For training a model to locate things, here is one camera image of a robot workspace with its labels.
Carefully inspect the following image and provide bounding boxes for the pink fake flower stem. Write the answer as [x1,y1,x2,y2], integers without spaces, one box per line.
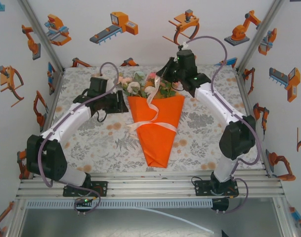
[147,71,163,84]
[156,80,178,98]

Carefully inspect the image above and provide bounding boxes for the peach fake flower stem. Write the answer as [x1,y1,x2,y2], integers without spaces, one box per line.
[117,76,141,97]

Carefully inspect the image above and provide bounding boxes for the mint fake flower stem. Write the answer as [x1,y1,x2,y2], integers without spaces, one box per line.
[132,70,147,98]

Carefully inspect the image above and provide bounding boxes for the cream ribbon with gold print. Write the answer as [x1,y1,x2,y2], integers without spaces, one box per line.
[126,75,177,134]

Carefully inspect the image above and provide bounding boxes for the orange wrapping paper sheet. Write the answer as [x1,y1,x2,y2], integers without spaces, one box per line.
[127,95,185,168]

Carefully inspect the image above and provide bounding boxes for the floral patterned table mat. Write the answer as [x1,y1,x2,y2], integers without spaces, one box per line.
[39,65,267,173]

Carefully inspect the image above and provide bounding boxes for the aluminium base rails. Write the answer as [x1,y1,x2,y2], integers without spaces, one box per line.
[15,170,286,199]

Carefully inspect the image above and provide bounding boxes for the small board with green light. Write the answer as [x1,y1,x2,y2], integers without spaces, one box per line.
[75,197,94,209]

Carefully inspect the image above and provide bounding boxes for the thin white tube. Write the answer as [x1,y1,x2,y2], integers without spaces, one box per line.
[136,206,215,234]

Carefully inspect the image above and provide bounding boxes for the black connector box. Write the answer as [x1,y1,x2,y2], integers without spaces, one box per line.
[211,198,230,214]

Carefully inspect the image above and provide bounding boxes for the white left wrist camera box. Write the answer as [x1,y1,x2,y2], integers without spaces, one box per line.
[104,78,119,94]

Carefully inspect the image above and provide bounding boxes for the aluminium side rail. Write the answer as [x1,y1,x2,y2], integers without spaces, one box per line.
[235,68,273,178]
[35,68,66,178]

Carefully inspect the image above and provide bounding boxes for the aluminium frame post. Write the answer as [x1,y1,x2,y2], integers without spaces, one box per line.
[236,0,287,72]
[16,0,66,72]

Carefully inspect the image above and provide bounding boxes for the white slotted cable duct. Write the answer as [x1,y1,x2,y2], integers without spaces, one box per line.
[25,199,213,210]

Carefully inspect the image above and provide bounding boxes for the aluminium frame leg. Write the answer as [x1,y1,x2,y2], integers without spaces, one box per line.
[5,199,27,237]
[272,197,299,237]

